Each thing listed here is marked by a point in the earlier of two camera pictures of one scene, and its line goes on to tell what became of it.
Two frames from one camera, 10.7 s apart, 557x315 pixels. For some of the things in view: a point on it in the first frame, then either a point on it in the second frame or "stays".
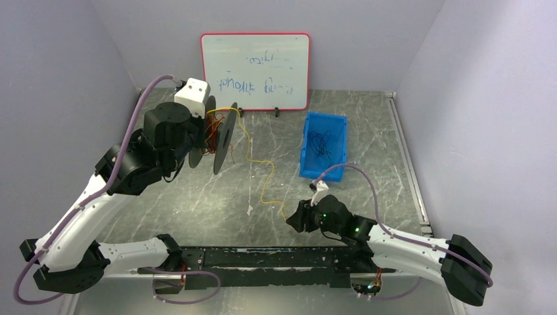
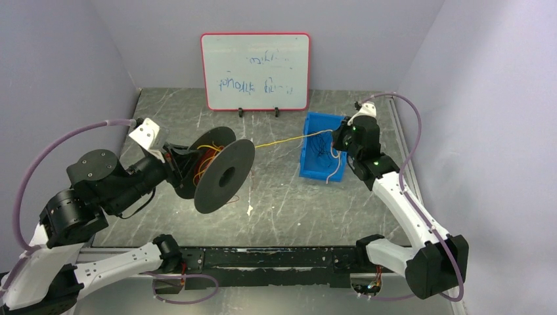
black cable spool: [219, 134] to [221, 168]
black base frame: [262, 268] stays
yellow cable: [253, 160] to [293, 139]
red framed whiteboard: [257, 71] stays
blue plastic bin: [324, 146] stays
